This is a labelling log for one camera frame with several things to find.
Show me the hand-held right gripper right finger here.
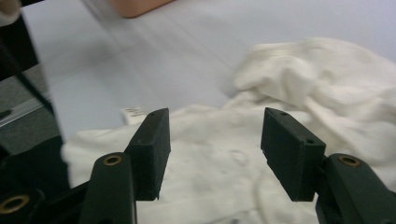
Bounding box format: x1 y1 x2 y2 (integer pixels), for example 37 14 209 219
260 106 396 224

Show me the white baby romper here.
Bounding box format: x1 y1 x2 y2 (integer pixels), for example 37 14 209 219
61 36 396 224

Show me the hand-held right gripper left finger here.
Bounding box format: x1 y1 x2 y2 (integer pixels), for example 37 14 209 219
78 107 172 224

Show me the white table mat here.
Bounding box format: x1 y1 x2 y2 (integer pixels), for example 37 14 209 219
21 0 396 141

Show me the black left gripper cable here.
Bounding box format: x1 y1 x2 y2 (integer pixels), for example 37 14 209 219
0 43 55 113

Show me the orange basket with grey rim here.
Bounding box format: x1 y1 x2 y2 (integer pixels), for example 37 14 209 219
108 0 176 19

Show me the aluminium floor rail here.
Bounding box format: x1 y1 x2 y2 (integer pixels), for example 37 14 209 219
0 104 45 127

